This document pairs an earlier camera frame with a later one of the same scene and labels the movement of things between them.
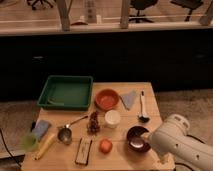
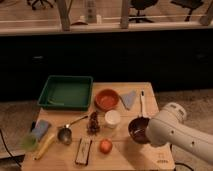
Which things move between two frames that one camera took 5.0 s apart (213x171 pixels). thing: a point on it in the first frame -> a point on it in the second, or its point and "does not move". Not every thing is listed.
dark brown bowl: x=135 y=142 -> x=138 y=129
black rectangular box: x=84 y=151 does not move
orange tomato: x=105 y=146 does not move
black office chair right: x=188 y=4 does not move
